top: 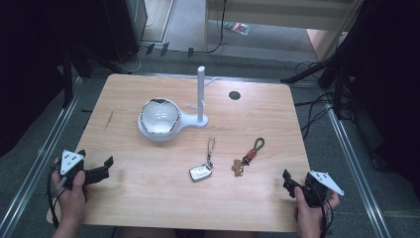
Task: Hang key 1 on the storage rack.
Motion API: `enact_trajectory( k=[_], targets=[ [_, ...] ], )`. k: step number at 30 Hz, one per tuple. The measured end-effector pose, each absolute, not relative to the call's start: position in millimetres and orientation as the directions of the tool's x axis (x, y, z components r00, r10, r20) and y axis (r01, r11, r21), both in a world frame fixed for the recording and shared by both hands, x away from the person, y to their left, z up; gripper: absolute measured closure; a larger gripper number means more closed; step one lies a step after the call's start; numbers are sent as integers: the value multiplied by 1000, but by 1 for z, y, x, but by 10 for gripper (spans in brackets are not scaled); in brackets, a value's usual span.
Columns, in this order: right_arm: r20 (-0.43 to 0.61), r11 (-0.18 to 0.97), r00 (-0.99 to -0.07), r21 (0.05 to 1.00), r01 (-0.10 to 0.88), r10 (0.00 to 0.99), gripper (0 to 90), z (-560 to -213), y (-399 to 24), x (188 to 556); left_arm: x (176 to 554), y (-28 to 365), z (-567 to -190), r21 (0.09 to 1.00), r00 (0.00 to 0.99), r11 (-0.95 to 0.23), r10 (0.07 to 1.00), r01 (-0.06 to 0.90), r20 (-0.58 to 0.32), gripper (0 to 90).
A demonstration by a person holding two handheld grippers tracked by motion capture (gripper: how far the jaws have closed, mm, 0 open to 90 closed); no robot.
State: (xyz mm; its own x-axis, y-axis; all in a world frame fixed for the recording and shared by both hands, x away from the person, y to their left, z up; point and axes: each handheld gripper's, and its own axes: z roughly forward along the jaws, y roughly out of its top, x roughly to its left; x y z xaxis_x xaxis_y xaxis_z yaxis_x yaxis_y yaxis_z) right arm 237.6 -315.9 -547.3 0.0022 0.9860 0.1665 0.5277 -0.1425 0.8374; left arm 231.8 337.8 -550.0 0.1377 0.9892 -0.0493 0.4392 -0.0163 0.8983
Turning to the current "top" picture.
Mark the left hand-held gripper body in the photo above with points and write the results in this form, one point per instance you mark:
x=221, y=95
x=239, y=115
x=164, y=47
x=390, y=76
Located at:
x=71, y=160

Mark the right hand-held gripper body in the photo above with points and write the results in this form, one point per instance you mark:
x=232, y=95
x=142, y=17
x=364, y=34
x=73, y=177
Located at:
x=317, y=190

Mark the white key stand with tray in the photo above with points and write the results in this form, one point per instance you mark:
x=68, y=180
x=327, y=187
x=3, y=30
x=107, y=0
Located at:
x=200, y=99

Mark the person's right hand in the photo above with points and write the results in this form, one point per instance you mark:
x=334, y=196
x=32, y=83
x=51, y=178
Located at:
x=307, y=214

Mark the person's left hand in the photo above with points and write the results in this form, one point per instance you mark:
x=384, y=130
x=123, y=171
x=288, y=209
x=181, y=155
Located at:
x=71, y=201

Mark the white bowl with silver rim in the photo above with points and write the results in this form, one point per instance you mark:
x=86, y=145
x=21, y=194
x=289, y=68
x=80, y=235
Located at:
x=160, y=115

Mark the black metal stand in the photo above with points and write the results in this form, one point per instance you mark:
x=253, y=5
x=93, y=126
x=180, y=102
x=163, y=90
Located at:
x=67, y=79

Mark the black round table grommet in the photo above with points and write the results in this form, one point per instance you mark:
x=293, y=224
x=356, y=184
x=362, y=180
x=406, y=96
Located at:
x=234, y=95

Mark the black stand leg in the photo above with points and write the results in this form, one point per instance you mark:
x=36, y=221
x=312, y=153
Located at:
x=307, y=71

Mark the small black floor block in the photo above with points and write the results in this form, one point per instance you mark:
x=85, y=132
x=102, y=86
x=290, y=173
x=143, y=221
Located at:
x=190, y=52
x=150, y=49
x=164, y=49

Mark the black cabinet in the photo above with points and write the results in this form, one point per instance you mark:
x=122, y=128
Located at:
x=124, y=29

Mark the colourful packet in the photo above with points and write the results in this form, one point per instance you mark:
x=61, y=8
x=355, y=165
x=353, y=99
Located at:
x=237, y=27

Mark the beige wooden shelf unit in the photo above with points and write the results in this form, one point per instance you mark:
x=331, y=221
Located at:
x=284, y=16

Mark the metal floor rail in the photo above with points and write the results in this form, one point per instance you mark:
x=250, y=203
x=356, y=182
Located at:
x=356, y=172
x=39, y=155

